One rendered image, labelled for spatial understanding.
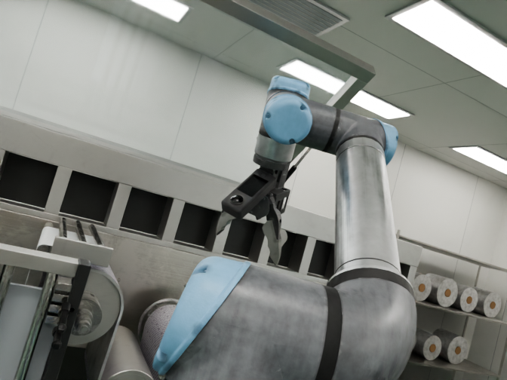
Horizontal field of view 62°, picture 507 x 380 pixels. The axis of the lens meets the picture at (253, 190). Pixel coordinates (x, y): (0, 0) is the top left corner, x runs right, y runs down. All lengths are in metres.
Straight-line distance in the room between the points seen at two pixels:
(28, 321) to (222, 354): 0.45
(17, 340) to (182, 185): 0.61
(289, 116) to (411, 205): 4.30
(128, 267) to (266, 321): 0.86
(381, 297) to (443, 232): 4.87
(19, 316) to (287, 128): 0.50
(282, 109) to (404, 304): 0.34
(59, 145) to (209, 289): 0.84
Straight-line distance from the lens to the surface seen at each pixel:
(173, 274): 1.23
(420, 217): 5.02
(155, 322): 1.09
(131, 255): 1.20
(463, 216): 5.52
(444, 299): 4.76
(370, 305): 0.42
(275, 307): 0.38
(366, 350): 0.40
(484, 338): 5.92
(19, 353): 0.79
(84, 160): 1.17
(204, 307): 0.37
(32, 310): 0.77
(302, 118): 0.66
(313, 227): 1.39
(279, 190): 0.86
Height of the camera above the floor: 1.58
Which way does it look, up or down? 4 degrees up
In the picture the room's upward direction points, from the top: 16 degrees clockwise
